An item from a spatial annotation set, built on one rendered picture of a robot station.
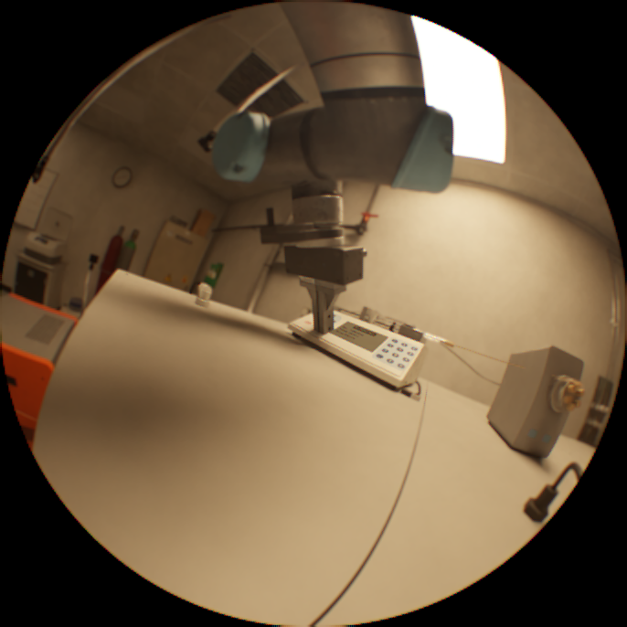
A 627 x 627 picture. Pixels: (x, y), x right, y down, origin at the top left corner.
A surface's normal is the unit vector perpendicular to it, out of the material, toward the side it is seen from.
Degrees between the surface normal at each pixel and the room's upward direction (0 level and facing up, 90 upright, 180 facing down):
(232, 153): 125
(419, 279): 90
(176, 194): 90
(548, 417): 90
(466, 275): 90
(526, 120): 180
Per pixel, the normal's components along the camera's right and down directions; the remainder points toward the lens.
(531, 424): -0.55, -0.23
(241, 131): -0.54, 0.40
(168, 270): 0.74, 0.31
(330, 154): -0.48, 0.84
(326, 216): 0.30, 0.41
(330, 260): -0.72, 0.34
